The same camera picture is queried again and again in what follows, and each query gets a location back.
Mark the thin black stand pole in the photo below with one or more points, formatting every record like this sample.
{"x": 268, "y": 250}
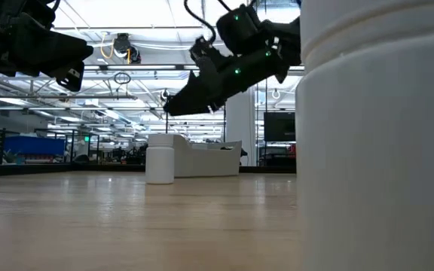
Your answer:
{"x": 167, "y": 113}

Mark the ceiling mounted camera device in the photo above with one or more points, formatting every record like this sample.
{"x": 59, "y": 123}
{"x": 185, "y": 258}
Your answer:
{"x": 122, "y": 45}

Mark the white round cap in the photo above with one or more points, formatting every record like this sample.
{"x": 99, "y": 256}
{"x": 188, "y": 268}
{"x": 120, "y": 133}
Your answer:
{"x": 379, "y": 150}

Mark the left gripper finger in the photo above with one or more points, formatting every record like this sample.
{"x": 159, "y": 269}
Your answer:
{"x": 70, "y": 77}
{"x": 51, "y": 49}

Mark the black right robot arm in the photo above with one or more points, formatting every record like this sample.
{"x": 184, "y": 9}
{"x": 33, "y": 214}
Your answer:
{"x": 277, "y": 41}

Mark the white building column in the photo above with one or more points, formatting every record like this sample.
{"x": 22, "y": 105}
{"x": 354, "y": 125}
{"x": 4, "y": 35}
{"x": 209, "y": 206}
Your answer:
{"x": 241, "y": 128}

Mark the black monitor screen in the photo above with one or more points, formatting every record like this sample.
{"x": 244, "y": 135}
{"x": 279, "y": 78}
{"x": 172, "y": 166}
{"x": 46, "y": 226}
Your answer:
{"x": 279, "y": 126}

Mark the white pill bottle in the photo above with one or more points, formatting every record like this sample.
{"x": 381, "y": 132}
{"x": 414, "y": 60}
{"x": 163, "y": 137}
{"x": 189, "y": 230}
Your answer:
{"x": 159, "y": 162}

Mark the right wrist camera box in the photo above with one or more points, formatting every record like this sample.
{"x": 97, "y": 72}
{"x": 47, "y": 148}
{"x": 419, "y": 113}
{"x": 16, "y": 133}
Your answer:
{"x": 202, "y": 50}

